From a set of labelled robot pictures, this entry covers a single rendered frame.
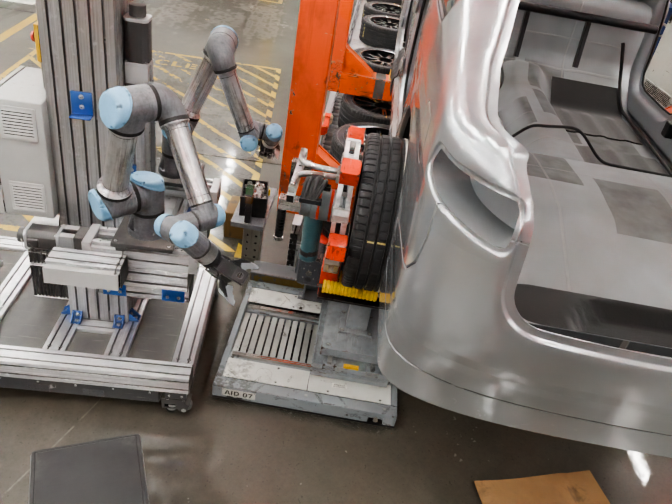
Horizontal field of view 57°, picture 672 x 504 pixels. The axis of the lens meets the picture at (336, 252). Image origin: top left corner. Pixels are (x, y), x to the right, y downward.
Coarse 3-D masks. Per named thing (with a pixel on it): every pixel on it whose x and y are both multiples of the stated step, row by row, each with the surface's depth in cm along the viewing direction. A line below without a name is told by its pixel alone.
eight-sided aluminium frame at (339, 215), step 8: (352, 144) 255; (360, 144) 255; (344, 152) 245; (352, 192) 236; (336, 200) 235; (336, 208) 235; (344, 208) 237; (336, 216) 234; (344, 216) 234; (344, 224) 236; (344, 232) 238; (328, 264) 249; (336, 264) 246; (328, 272) 268; (336, 272) 264
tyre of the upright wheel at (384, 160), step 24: (384, 144) 242; (384, 168) 234; (360, 192) 231; (384, 192) 231; (360, 216) 230; (384, 216) 230; (360, 240) 233; (384, 240) 232; (360, 264) 240; (384, 264) 237; (360, 288) 257
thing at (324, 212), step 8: (328, 192) 258; (336, 192) 258; (328, 200) 256; (344, 200) 257; (304, 208) 257; (312, 208) 256; (320, 208) 256; (328, 208) 256; (312, 216) 260; (320, 216) 259; (328, 216) 258
